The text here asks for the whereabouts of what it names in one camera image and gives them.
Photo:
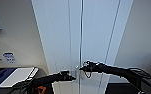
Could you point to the orange stand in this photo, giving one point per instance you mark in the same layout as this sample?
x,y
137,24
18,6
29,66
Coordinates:
x,y
41,89

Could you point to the blue wall sticker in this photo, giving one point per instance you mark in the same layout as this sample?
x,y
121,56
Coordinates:
x,y
9,57

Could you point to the white flat board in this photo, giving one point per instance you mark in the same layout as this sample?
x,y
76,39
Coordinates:
x,y
18,76

